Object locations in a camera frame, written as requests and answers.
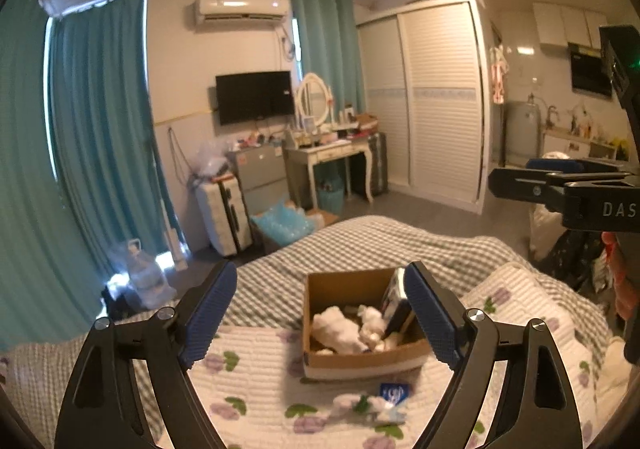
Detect grey sock bundle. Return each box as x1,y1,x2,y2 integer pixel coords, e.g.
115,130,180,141
357,305,404,353

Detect person's right hand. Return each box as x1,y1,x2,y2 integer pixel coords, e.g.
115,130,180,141
602,232,639,321

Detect grey water heater tank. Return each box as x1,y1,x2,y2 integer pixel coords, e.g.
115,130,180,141
504,102,541,166

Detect black range hood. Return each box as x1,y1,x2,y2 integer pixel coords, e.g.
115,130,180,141
568,44,612,99

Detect clear water jug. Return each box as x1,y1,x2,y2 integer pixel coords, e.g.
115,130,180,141
125,239,168,309

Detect blue curtain left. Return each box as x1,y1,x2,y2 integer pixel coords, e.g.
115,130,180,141
0,0,104,351

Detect blue curtain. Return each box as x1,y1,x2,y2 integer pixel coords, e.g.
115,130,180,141
291,0,364,112
0,0,104,351
47,0,180,279

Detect white kitchen cabinets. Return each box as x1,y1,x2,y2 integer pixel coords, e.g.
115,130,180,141
533,2,608,49

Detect blue tissue pack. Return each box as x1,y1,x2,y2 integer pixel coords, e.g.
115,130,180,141
368,383,410,424

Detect white floral quilt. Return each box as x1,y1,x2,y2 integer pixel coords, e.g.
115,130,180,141
188,263,631,448

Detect white louvered wardrobe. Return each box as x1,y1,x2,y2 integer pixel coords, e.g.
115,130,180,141
357,0,490,214

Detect dark striped suitcase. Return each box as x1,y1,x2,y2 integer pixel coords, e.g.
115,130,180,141
349,132,388,196

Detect white green rolled sock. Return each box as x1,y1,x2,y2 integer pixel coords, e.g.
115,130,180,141
331,394,394,417

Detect black and white tissue pack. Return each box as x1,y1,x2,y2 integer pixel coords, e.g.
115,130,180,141
381,268,414,336

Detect teal waste basket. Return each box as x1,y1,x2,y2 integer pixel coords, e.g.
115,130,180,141
317,177,345,216

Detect white sock in box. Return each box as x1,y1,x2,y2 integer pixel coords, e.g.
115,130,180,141
311,306,368,355

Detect brown cardboard box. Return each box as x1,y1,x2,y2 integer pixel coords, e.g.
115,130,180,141
303,267,432,381

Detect white dressing table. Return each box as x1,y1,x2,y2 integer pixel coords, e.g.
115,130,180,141
284,128,377,211

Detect white suitcase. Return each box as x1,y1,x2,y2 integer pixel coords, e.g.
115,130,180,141
195,174,253,257

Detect white oval vanity mirror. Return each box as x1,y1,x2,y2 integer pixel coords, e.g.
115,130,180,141
294,73,332,129

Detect blue curtain middle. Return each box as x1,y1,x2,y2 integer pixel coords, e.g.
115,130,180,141
47,0,180,279

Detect blue curtain right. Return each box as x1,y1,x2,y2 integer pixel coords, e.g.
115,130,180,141
291,0,364,112

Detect blue plastic bag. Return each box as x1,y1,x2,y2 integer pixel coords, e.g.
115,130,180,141
250,202,316,250

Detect grey mini fridge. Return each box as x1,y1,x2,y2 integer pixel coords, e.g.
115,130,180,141
227,144,290,216

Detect white air conditioner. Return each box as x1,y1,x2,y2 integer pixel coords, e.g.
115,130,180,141
194,0,290,26

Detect black wall television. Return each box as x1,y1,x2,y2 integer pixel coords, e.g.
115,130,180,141
215,71,295,125

